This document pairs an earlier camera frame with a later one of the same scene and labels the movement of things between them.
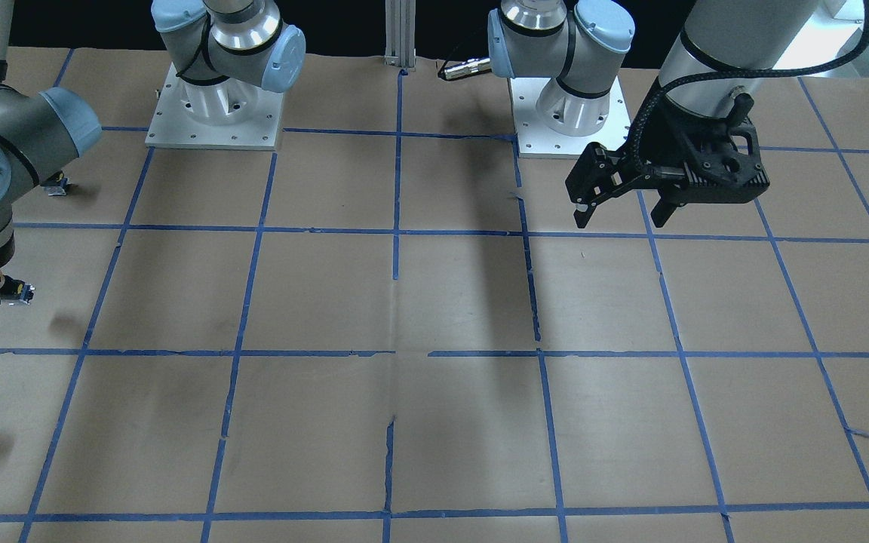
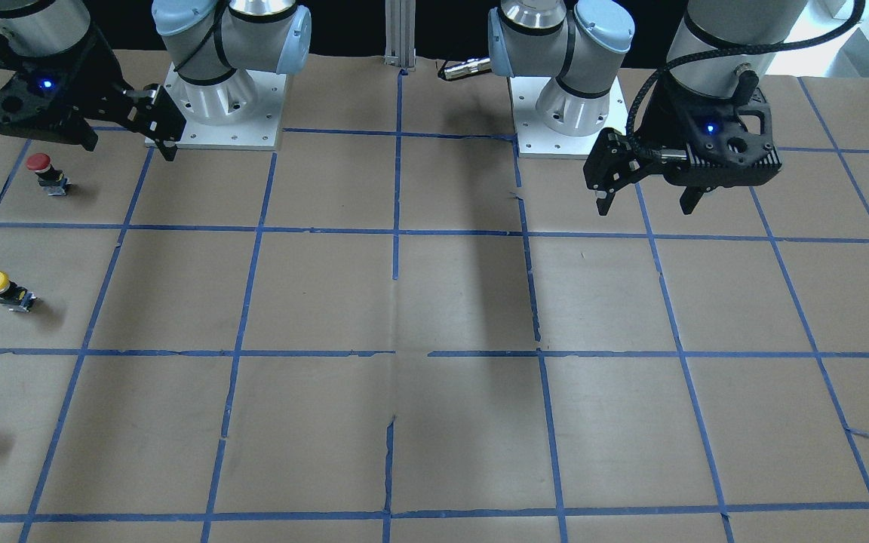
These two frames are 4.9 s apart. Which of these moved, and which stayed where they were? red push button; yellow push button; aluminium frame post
Moved: yellow push button
Stayed: red push button; aluminium frame post
